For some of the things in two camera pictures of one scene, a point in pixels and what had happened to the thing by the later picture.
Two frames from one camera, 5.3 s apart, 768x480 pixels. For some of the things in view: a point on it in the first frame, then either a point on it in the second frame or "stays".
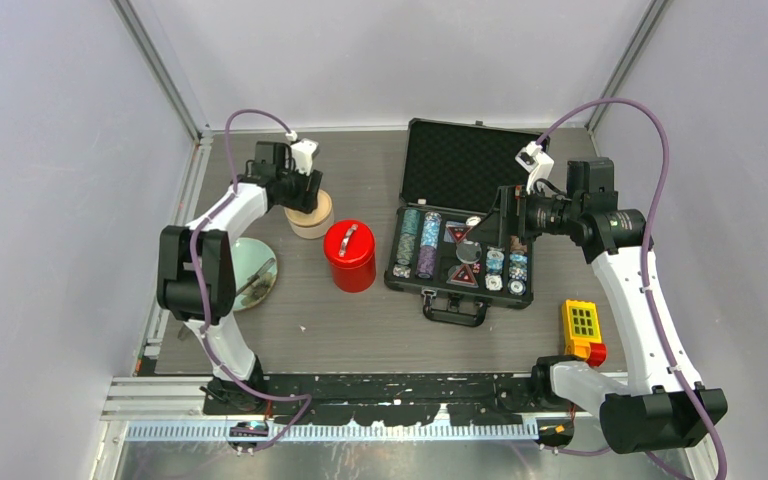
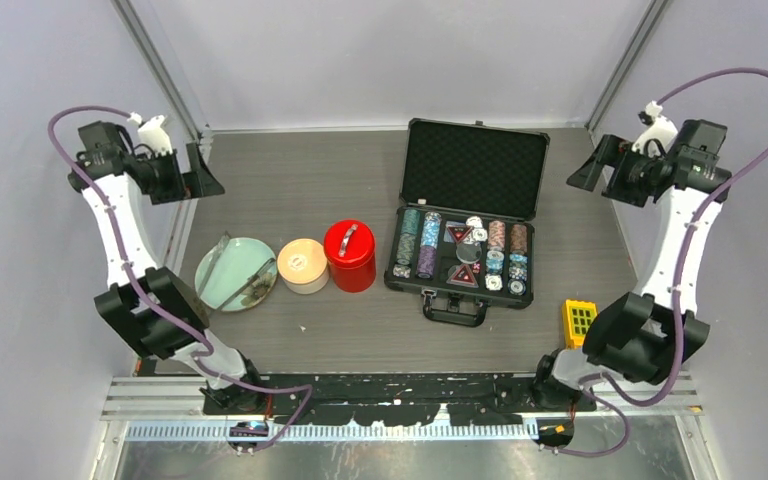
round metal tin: (315, 224) to (304, 273)
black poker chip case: (450, 174) stays
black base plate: (469, 398) stays
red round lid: (349, 243) stays
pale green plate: (247, 255) stays
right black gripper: (509, 216) to (615, 152)
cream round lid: (319, 214) to (302, 260)
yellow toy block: (582, 333) stays
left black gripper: (310, 186) to (198, 183)
